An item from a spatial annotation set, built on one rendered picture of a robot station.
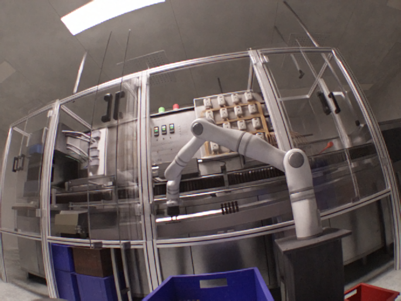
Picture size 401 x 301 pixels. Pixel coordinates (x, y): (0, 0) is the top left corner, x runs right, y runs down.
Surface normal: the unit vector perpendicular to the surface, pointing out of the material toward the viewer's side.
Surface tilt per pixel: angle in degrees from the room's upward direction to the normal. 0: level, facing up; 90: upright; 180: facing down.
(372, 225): 90
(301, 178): 90
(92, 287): 90
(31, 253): 90
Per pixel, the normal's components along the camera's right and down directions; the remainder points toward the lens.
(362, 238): -0.14, -0.32
